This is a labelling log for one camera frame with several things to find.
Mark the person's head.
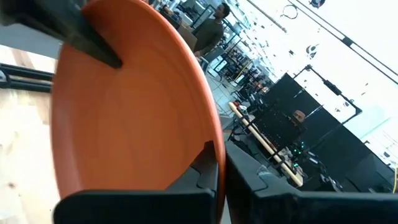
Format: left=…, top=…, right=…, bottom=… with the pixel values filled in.
left=291, top=108, right=308, bottom=126

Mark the orange plate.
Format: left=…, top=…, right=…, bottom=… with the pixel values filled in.
left=49, top=0, right=227, bottom=224

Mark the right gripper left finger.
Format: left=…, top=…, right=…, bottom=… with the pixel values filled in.
left=52, top=140, right=219, bottom=224

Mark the person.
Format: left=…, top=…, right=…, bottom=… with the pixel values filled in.
left=193, top=2, right=231, bottom=59

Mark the hanging black cable ring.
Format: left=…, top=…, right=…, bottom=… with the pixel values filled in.
left=281, top=4, right=299, bottom=20

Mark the black gantry frame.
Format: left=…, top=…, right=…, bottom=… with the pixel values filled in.
left=294, top=64, right=364, bottom=125

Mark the light wooden beam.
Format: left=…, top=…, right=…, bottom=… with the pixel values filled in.
left=228, top=101, right=305, bottom=188

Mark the black ceiling rail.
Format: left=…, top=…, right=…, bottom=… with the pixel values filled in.
left=285, top=0, right=398, bottom=85

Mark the black rig frame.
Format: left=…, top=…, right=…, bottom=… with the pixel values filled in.
left=0, top=63, right=54, bottom=93

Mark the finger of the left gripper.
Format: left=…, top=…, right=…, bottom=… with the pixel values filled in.
left=0, top=0, right=123, bottom=70

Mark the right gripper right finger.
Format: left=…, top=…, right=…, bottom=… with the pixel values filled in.
left=224, top=141, right=398, bottom=224

